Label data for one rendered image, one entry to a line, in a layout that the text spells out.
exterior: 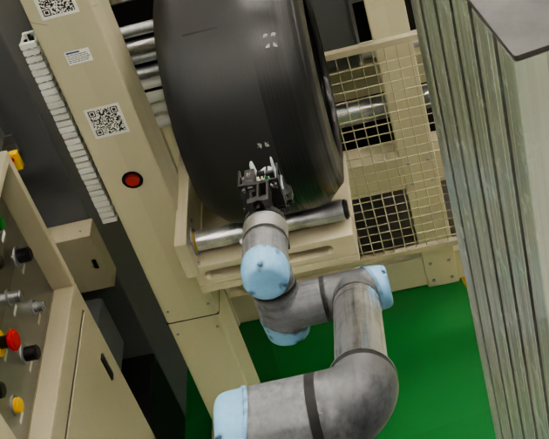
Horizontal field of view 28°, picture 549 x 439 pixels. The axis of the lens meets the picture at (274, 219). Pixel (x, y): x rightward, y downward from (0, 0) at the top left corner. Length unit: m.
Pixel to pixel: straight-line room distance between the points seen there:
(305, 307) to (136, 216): 0.76
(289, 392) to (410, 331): 1.91
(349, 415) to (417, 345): 1.88
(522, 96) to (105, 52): 1.57
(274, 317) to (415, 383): 1.44
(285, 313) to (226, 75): 0.51
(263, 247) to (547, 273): 0.97
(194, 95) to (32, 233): 0.50
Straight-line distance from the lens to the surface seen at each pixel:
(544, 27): 0.69
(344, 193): 2.54
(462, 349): 3.22
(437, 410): 3.09
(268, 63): 2.03
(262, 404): 1.40
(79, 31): 2.17
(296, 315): 1.77
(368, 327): 1.57
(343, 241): 2.35
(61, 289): 2.43
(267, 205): 1.80
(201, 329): 2.66
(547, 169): 0.73
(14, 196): 2.27
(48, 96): 2.27
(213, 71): 2.05
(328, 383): 1.40
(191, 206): 2.45
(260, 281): 1.70
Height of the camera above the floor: 2.40
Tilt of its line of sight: 39 degrees down
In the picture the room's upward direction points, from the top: 19 degrees counter-clockwise
